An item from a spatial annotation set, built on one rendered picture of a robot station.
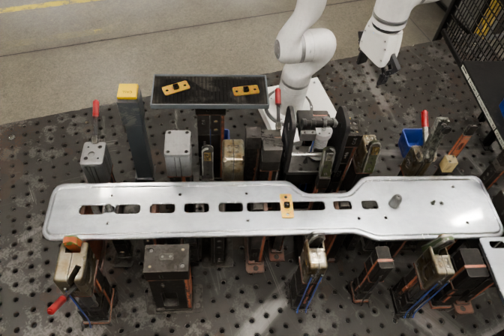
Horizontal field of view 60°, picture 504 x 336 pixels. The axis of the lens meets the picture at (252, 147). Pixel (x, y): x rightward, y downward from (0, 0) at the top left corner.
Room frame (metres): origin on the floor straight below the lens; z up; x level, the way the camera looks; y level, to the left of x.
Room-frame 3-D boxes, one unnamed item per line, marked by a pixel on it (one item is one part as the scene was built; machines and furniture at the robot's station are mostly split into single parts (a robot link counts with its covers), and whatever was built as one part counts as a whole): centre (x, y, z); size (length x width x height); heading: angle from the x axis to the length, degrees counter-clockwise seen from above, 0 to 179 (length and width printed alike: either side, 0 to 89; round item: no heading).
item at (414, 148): (0.92, -0.56, 0.88); 0.07 x 0.06 x 0.35; 8
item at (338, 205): (0.72, -0.30, 0.84); 0.12 x 0.05 x 0.29; 8
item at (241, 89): (1.01, 0.04, 1.17); 0.08 x 0.04 x 0.01; 108
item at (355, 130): (0.94, -0.32, 0.91); 0.07 x 0.05 x 0.42; 8
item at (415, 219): (0.68, -0.11, 1.00); 1.38 x 0.22 x 0.02; 98
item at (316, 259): (0.53, -0.21, 0.87); 0.12 x 0.09 x 0.35; 8
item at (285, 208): (0.69, -0.12, 1.01); 0.08 x 0.04 x 0.01; 8
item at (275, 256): (0.71, -0.12, 0.84); 0.13 x 0.05 x 0.29; 8
